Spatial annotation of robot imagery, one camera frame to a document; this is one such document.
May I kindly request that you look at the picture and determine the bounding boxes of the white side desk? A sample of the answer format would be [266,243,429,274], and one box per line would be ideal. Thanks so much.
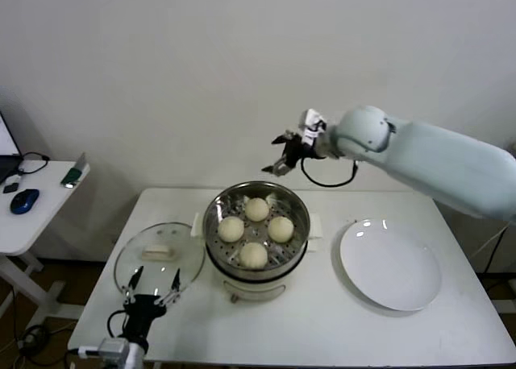
[0,160,90,321]

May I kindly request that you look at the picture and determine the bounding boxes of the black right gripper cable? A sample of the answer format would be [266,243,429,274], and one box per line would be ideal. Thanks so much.
[300,155,360,188]

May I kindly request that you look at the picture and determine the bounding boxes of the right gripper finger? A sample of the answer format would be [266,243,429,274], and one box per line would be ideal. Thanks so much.
[270,131,298,145]
[261,158,294,176]

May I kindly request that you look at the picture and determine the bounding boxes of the blue computer mouse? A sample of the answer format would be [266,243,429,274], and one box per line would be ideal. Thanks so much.
[10,189,40,216]

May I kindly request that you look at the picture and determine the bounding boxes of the thin white cable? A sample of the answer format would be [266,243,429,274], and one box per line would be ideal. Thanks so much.
[469,226,506,259]

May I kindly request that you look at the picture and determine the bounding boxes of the black desk cable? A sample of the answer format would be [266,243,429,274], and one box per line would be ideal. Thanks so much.
[15,151,50,176]

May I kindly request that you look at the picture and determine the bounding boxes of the white electric cooker base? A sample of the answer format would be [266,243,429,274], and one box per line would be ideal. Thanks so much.
[203,239,319,304]

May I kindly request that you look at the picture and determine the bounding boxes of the black floor cables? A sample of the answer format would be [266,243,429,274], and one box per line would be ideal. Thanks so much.
[15,324,56,366]

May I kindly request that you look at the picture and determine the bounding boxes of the black laptop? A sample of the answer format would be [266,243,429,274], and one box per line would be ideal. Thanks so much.
[0,113,22,185]

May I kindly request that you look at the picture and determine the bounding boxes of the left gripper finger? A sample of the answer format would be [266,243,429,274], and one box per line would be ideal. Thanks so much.
[122,266,145,305]
[156,267,181,308]

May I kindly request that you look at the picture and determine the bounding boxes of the perforated steel steamer basket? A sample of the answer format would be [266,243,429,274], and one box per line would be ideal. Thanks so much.
[189,180,323,280]

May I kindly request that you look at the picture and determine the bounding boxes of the round white plate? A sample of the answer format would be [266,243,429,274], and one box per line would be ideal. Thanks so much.
[337,218,443,312]

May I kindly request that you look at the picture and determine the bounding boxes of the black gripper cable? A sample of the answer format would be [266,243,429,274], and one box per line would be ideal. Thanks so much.
[300,155,360,188]
[106,309,128,340]

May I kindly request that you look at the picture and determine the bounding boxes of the thin black hanging cable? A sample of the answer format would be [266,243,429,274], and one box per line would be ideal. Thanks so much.
[483,219,510,273]

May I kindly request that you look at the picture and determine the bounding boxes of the round glass lid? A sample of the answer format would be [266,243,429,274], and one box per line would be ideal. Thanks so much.
[112,222,205,305]

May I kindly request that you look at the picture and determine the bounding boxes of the green flat card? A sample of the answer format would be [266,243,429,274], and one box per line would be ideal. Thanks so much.
[60,153,90,190]

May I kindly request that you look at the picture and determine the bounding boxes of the white steamed baozi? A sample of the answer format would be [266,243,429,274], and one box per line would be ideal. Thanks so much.
[244,197,270,222]
[239,242,268,270]
[218,217,245,243]
[268,216,294,243]

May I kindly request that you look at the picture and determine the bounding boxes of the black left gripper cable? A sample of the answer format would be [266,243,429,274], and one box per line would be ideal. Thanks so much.
[106,309,128,340]

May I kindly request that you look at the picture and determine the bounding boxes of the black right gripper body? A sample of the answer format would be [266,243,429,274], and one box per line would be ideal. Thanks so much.
[284,134,323,168]

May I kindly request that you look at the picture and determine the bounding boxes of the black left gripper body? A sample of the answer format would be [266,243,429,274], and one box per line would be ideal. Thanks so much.
[123,294,169,342]

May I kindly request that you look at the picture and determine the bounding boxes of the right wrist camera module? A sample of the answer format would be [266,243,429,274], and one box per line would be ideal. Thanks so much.
[300,108,328,145]

